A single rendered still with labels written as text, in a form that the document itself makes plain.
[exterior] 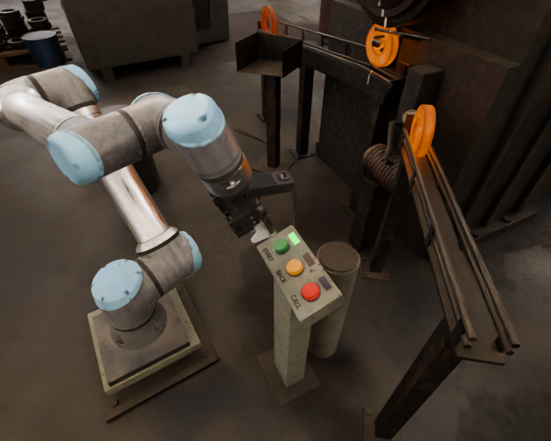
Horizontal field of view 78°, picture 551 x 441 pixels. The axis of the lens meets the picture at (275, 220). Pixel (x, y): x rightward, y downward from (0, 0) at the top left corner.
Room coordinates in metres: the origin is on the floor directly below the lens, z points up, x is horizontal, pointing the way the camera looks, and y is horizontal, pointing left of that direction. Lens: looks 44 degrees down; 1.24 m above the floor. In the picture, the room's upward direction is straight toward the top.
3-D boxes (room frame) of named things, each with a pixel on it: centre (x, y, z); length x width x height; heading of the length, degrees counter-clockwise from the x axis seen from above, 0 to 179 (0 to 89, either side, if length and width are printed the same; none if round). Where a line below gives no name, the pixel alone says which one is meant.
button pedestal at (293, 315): (0.50, -0.05, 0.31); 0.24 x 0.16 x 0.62; 25
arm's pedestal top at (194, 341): (0.60, 0.48, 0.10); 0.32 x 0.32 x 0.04; 31
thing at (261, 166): (1.78, 0.03, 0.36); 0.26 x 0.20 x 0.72; 60
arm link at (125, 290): (0.61, 0.47, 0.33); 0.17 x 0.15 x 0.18; 136
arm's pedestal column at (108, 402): (0.60, 0.48, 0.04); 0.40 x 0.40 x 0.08; 31
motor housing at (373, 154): (1.07, -0.44, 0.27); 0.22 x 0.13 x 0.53; 25
